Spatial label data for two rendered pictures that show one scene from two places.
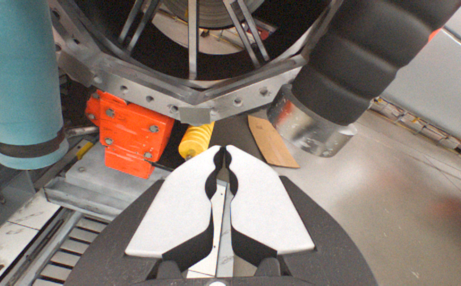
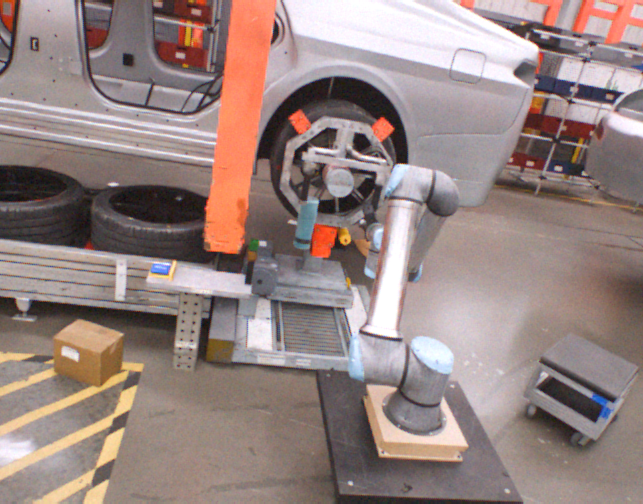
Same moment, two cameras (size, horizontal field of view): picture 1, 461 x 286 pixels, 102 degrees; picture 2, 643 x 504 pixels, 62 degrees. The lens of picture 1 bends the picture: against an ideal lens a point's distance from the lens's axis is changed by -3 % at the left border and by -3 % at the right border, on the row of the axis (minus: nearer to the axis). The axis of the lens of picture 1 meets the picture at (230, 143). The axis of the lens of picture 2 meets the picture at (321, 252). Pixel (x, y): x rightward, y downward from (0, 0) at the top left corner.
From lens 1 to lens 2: 246 cm
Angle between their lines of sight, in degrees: 12
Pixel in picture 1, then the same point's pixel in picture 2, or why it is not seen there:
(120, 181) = (302, 276)
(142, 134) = (328, 235)
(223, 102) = (354, 217)
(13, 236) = (262, 310)
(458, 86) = not seen: hidden behind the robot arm
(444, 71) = not seen: hidden behind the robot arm
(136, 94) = (326, 221)
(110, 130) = (316, 237)
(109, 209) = (301, 292)
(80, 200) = (286, 289)
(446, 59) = not seen: hidden behind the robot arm
